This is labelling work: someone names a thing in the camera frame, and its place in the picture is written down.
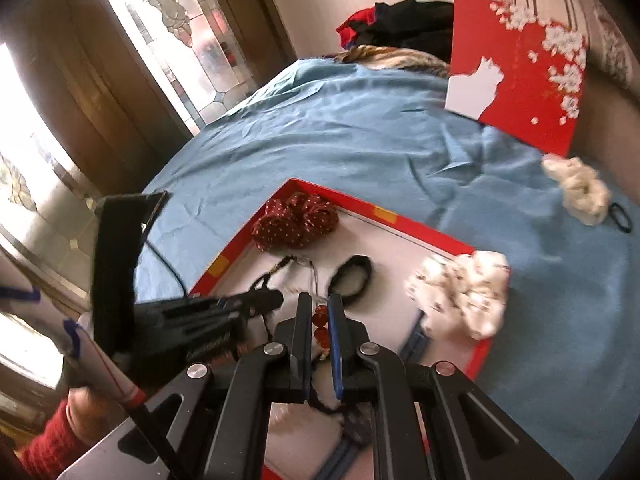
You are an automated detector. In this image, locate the black hair tie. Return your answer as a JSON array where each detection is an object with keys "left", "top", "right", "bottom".
[{"left": 607, "top": 202, "right": 635, "bottom": 235}]

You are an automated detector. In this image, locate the mauve sofa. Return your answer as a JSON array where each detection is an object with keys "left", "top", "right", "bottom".
[{"left": 570, "top": 55, "right": 640, "bottom": 206}]

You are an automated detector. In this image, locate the red gift box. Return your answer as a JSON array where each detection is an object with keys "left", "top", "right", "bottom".
[{"left": 187, "top": 177, "right": 512, "bottom": 480}]

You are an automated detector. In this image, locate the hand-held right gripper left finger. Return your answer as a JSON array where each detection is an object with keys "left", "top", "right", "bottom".
[{"left": 57, "top": 293, "right": 314, "bottom": 480}]

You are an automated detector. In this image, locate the cream dotted scrunchie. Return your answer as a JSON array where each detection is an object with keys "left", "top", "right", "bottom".
[{"left": 541, "top": 155, "right": 612, "bottom": 227}]

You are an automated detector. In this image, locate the wooden glass door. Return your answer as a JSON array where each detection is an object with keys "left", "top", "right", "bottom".
[{"left": 0, "top": 0, "right": 298, "bottom": 321}]

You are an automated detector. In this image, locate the red floral box lid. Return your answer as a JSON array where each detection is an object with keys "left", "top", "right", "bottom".
[{"left": 444, "top": 0, "right": 589, "bottom": 157}]

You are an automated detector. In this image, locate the blue blanket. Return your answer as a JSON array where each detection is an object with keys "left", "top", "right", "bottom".
[{"left": 134, "top": 55, "right": 640, "bottom": 480}]

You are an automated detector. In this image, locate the red polka dot scrunchie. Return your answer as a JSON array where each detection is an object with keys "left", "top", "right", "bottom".
[{"left": 250, "top": 192, "right": 340, "bottom": 252}]

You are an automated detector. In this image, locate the black clothing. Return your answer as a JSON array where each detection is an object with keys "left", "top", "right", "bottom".
[{"left": 369, "top": 0, "right": 456, "bottom": 63}]

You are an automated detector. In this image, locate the red cloth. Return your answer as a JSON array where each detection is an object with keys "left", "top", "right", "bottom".
[{"left": 335, "top": 7, "right": 378, "bottom": 48}]

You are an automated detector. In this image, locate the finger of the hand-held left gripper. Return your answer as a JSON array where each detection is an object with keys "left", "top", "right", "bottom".
[
  {"left": 150, "top": 312, "right": 251, "bottom": 367},
  {"left": 134, "top": 288, "right": 285, "bottom": 322}
]

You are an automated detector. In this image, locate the black cable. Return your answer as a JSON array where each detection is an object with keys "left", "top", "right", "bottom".
[{"left": 142, "top": 220, "right": 195, "bottom": 302}]

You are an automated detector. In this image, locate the watch with striped blue strap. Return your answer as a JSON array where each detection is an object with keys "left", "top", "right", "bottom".
[{"left": 315, "top": 319, "right": 432, "bottom": 480}]

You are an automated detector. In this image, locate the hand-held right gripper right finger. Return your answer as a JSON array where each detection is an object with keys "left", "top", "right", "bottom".
[{"left": 329, "top": 293, "right": 576, "bottom": 480}]

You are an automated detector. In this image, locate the black cord with gold charm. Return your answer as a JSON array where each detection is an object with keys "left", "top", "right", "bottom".
[{"left": 247, "top": 255, "right": 321, "bottom": 302}]

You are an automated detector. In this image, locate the red bead bracelet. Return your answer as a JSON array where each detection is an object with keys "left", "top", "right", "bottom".
[{"left": 311, "top": 303, "right": 332, "bottom": 352}]

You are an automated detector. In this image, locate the white dotted scrunchie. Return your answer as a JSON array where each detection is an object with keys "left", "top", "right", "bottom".
[{"left": 403, "top": 250, "right": 512, "bottom": 342}]

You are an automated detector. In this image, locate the person's left forearm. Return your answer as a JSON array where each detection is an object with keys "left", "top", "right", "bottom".
[{"left": 0, "top": 389, "right": 123, "bottom": 480}]

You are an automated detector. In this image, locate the brown patterned cloth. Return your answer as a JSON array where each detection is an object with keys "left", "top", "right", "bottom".
[{"left": 337, "top": 44, "right": 452, "bottom": 79}]

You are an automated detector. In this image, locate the black scrunchie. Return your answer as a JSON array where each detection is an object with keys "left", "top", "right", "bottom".
[{"left": 327, "top": 254, "right": 374, "bottom": 307}]

